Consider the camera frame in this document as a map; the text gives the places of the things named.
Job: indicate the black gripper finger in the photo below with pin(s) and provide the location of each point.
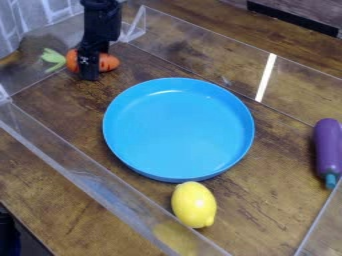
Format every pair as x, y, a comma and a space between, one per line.
89, 60

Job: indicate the clear acrylic enclosure wall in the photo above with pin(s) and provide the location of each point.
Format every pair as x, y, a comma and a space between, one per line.
85, 204

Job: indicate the yellow toy lemon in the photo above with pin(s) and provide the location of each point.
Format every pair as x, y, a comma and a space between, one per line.
194, 204

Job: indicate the blue round plate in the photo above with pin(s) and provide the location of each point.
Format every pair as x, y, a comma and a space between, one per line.
178, 129

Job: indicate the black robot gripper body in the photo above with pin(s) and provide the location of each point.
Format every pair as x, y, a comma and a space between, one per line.
102, 22

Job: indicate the purple toy eggplant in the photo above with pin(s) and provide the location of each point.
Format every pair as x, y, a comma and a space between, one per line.
328, 141

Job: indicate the orange toy carrot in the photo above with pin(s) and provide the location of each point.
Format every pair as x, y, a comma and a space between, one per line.
109, 62

